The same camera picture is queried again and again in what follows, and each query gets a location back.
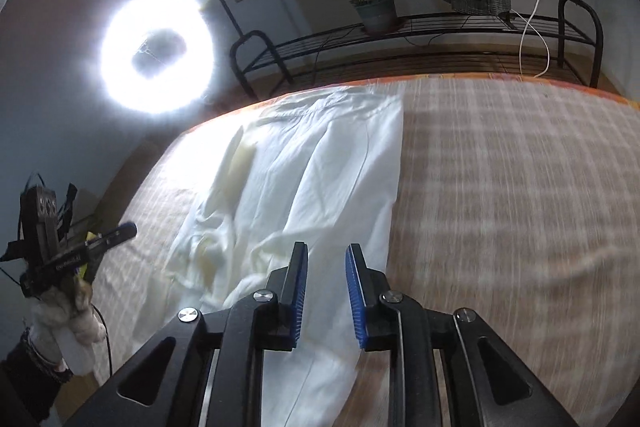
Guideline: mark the black metal clothes rack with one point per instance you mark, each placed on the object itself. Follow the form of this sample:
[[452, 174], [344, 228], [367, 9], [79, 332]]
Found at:
[[596, 42]]

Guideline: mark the potted plant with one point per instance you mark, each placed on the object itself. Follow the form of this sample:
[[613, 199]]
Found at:
[[377, 14]]

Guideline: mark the white long-sleeved shirt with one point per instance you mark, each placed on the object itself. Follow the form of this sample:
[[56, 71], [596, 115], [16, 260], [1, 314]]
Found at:
[[310, 187]]

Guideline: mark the person's left hand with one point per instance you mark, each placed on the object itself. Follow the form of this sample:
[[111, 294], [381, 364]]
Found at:
[[85, 312]]

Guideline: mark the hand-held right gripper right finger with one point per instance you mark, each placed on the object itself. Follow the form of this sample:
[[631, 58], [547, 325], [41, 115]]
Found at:
[[356, 302]]

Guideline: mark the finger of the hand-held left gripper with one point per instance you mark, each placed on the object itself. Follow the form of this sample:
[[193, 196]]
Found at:
[[117, 234]]

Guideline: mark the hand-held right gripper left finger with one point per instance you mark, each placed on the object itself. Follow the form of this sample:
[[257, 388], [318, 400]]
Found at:
[[300, 302]]

